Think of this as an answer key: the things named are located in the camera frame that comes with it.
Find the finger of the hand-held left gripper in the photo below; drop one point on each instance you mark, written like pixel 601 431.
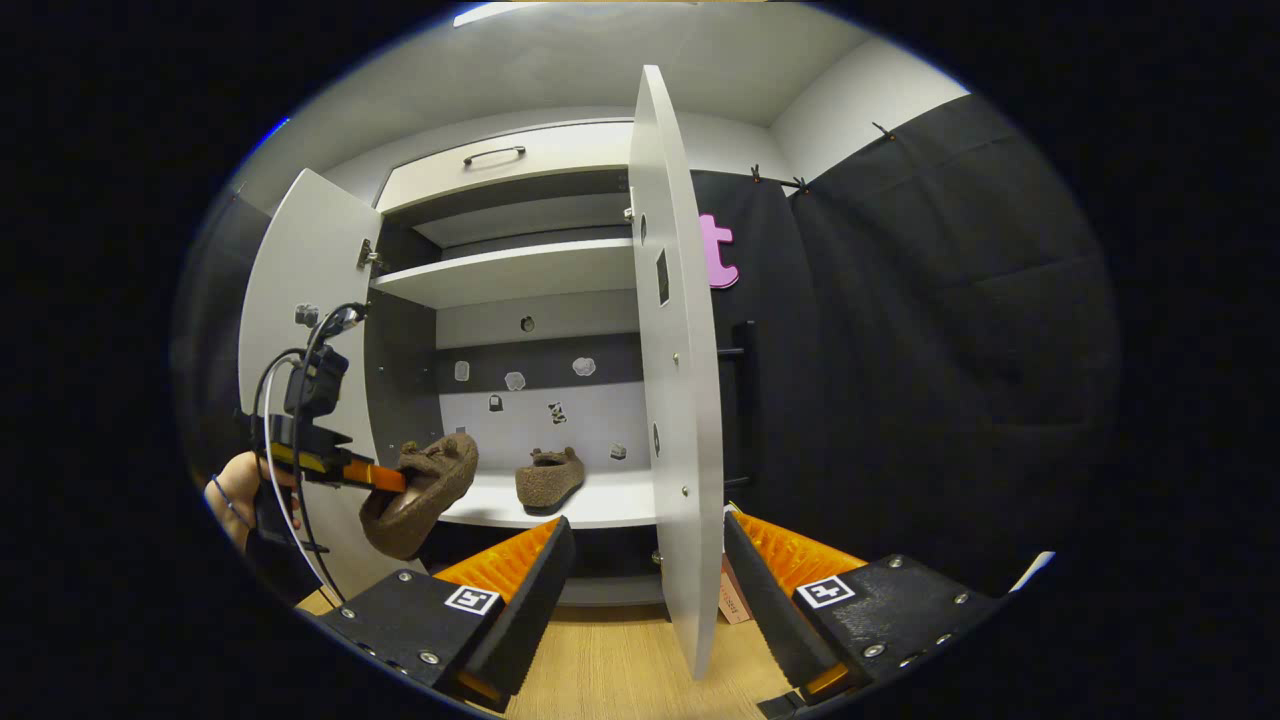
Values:
pixel 320 462

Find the small cardboard box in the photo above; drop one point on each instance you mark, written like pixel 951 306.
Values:
pixel 735 595

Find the white shoe cabinet door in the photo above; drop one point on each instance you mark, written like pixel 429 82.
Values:
pixel 680 400
pixel 300 260

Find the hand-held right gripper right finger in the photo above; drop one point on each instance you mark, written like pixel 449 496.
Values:
pixel 765 610

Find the white cabinet drawer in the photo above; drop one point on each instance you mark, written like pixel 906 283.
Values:
pixel 560 150

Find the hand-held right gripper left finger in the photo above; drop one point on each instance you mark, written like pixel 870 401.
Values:
pixel 525 610

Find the white shoe cabinet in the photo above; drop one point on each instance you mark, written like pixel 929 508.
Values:
pixel 520 270

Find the brown fuzzy shoe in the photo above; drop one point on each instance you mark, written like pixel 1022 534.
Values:
pixel 550 480
pixel 420 500

